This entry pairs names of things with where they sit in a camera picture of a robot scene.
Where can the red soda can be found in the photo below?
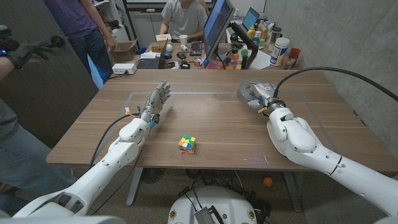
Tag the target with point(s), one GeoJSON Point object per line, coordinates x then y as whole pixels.
{"type": "Point", "coordinates": [197, 63]}

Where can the black keyboard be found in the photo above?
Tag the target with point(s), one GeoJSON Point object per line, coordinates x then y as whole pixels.
{"type": "Point", "coordinates": [196, 48]}

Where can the white power box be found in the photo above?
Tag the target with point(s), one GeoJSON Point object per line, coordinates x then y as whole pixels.
{"type": "Point", "coordinates": [124, 68]}

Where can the white sheet of paper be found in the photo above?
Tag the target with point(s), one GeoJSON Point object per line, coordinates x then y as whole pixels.
{"type": "Point", "coordinates": [261, 60]}

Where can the orange ball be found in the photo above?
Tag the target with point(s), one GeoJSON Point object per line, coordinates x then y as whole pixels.
{"type": "Point", "coordinates": [268, 182]}

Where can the black computer mouse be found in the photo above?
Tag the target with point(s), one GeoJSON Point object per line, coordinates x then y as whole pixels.
{"type": "Point", "coordinates": [181, 55]}

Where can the brown cardboard box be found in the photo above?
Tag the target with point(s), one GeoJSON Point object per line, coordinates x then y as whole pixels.
{"type": "Point", "coordinates": [124, 51]}

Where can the multicoloured Rubik's cube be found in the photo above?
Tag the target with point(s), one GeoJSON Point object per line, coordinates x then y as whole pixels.
{"type": "Point", "coordinates": [187, 144]}

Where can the light wooden box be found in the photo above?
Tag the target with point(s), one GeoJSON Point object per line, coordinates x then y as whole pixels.
{"type": "Point", "coordinates": [163, 37]}

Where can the pink box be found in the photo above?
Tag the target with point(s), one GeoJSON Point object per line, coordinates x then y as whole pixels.
{"type": "Point", "coordinates": [214, 64]}

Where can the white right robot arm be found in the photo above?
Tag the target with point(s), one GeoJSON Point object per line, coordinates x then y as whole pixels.
{"type": "Point", "coordinates": [295, 133]}

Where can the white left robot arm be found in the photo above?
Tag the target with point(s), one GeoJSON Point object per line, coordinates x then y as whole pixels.
{"type": "Point", "coordinates": [119, 155]}

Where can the yellow bottle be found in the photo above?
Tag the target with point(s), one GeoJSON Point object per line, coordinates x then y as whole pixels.
{"type": "Point", "coordinates": [251, 32]}

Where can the grey duct tape roll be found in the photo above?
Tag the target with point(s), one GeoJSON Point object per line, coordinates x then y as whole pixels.
{"type": "Point", "coordinates": [244, 90]}

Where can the standing person purple shirt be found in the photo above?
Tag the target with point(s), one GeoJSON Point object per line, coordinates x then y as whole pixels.
{"type": "Point", "coordinates": [77, 18]}

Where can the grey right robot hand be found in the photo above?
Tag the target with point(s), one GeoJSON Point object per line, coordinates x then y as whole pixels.
{"type": "Point", "coordinates": [265, 90]}

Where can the white ball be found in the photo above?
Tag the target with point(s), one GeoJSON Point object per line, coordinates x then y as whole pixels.
{"type": "Point", "coordinates": [169, 48]}

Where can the white paper cup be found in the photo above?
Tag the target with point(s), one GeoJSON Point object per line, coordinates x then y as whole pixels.
{"type": "Point", "coordinates": [183, 40]}

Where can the black open laptop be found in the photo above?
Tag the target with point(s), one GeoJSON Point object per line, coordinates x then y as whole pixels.
{"type": "Point", "coordinates": [150, 63]}

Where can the white canister blue label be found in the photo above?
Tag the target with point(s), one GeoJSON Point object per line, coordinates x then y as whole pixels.
{"type": "Point", "coordinates": [279, 51]}

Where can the black computer monitor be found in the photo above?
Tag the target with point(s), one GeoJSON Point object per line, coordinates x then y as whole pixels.
{"type": "Point", "coordinates": [217, 25]}

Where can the clear jar black lid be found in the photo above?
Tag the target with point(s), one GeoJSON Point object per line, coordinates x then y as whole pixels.
{"type": "Point", "coordinates": [276, 35]}

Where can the jar with red lid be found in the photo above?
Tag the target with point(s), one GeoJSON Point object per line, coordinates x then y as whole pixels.
{"type": "Point", "coordinates": [292, 57]}

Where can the seated person grey t-shirt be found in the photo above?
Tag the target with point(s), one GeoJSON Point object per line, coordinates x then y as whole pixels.
{"type": "Point", "coordinates": [186, 18]}

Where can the dark wooden door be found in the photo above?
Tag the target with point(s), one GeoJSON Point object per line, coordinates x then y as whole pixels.
{"type": "Point", "coordinates": [62, 99]}

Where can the person in grey jeans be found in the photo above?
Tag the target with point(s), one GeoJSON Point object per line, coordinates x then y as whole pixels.
{"type": "Point", "coordinates": [25, 161]}

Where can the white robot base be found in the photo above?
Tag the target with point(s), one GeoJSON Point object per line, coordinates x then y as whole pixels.
{"type": "Point", "coordinates": [217, 199]}

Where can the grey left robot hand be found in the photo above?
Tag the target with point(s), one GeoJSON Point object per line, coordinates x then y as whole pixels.
{"type": "Point", "coordinates": [155, 101]}

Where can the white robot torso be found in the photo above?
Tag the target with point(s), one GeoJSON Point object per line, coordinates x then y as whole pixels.
{"type": "Point", "coordinates": [62, 221]}

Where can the white tape roll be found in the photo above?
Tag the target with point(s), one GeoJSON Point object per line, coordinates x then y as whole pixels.
{"type": "Point", "coordinates": [184, 48]}

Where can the laptop with blue screen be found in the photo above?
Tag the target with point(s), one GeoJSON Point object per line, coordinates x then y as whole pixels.
{"type": "Point", "coordinates": [250, 18]}

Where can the green ball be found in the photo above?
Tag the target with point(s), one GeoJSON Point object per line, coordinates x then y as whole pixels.
{"type": "Point", "coordinates": [244, 53]}

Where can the grey table leg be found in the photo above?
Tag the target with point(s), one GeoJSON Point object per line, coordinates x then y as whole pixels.
{"type": "Point", "coordinates": [133, 186]}
{"type": "Point", "coordinates": [292, 191]}

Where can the black round fan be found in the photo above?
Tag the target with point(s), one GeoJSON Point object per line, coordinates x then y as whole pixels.
{"type": "Point", "coordinates": [151, 175]}

